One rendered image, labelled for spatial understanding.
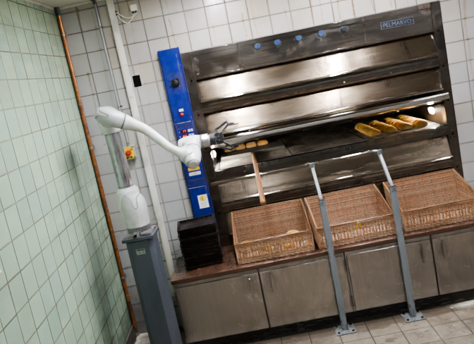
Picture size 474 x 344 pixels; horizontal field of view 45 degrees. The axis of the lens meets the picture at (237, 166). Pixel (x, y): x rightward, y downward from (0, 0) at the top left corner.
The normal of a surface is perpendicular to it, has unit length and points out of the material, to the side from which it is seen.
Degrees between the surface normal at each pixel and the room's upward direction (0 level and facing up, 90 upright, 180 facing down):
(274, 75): 70
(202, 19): 90
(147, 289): 90
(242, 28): 90
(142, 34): 90
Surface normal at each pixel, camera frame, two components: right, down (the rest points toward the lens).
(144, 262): -0.05, 0.18
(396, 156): -0.06, -0.18
